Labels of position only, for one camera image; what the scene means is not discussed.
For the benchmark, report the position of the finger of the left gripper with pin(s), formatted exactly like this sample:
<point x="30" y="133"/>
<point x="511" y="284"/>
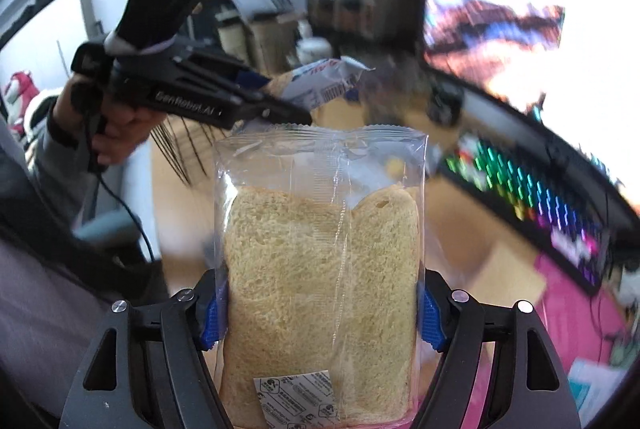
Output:
<point x="247" y="78"/>
<point x="272" y="109"/>

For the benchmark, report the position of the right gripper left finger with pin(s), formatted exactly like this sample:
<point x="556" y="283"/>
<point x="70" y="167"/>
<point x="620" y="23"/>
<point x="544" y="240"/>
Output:
<point x="146" y="369"/>

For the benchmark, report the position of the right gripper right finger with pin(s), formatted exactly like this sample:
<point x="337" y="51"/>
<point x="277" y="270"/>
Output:
<point x="498" y="367"/>

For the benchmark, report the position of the white blue snack packet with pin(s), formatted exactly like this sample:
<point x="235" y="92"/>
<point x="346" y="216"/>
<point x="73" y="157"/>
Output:
<point x="318" y="83"/>

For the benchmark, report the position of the bagged sliced bread loaf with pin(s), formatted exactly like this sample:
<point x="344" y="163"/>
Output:
<point x="322" y="236"/>

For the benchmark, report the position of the grey sleeve left forearm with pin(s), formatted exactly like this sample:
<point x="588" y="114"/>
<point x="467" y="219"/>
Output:
<point x="59" y="183"/>

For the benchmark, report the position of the person's left hand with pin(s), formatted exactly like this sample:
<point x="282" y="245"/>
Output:
<point x="126" y="127"/>

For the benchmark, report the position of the pink desk mat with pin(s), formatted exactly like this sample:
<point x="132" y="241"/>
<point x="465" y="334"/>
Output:
<point x="582" y="329"/>

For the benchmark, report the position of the dark glass-front cabinet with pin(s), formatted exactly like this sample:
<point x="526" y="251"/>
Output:
<point x="395" y="24"/>

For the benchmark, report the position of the RGB backlit keyboard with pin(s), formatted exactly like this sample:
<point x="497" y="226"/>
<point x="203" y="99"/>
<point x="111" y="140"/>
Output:
<point x="546" y="211"/>

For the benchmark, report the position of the curved computer monitor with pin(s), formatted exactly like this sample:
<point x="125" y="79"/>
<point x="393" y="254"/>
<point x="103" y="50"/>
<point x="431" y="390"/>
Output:
<point x="572" y="64"/>

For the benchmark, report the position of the black wire basket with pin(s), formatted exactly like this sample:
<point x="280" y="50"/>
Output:
<point x="188" y="147"/>

